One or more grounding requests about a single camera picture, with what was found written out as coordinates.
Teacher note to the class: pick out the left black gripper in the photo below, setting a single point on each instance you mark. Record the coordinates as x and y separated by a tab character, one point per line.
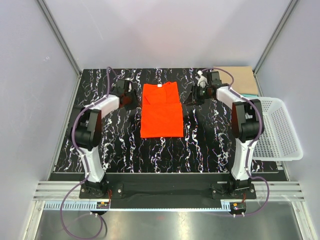
133	93

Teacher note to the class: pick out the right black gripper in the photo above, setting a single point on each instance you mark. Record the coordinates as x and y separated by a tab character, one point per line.
192	99

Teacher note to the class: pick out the orange t shirt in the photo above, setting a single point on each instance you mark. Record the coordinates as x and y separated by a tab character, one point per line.
161	112

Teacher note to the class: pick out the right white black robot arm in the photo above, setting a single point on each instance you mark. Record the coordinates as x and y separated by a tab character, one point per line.
247	125

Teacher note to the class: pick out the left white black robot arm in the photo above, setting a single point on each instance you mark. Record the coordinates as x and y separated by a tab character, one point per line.
85	131

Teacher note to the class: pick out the folded brown t shirt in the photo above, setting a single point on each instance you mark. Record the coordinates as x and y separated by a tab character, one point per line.
244	80

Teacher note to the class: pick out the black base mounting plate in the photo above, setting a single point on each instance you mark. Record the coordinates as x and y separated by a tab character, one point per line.
163	190

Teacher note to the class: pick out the white plastic basket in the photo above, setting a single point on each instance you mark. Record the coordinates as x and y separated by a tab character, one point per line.
279	141

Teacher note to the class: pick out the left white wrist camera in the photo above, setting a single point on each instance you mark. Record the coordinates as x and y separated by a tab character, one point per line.
130	86

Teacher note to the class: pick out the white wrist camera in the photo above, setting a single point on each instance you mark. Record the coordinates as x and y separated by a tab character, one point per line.
130	86
201	80

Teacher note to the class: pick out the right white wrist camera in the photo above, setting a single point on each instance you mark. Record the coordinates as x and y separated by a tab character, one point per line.
201	80

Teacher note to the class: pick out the white slotted cable duct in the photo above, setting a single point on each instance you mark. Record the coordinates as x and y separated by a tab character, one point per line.
76	206

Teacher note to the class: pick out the aluminium rail beam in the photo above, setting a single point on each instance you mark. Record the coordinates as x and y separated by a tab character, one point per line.
278	190

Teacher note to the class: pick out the left aluminium frame post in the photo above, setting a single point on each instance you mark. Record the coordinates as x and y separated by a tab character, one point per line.
58	35

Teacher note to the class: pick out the aluminium frame post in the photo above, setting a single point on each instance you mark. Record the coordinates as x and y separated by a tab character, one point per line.
276	33
58	35

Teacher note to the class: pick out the right aluminium frame post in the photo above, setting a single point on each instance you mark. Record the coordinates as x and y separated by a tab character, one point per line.
276	33

